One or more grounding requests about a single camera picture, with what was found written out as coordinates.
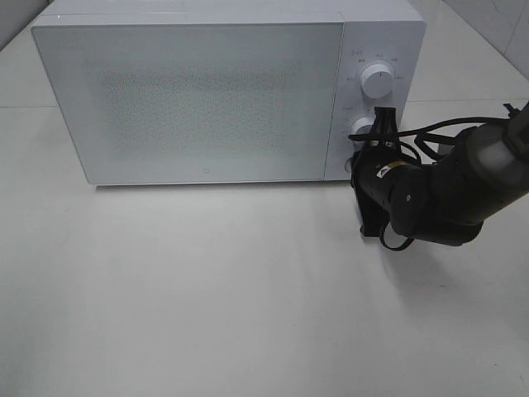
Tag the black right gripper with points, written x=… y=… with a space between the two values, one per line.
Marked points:
x=379 y=165

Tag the white timer knob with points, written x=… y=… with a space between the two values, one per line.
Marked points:
x=361 y=126

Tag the white round door button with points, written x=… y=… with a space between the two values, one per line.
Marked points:
x=348 y=165

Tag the white microwave door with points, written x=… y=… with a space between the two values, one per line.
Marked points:
x=195 y=104

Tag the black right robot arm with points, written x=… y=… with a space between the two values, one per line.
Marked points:
x=438 y=183

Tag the white upper power knob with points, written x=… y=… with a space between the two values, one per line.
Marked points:
x=376 y=80

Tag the white microwave oven body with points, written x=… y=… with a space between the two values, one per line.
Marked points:
x=372 y=31

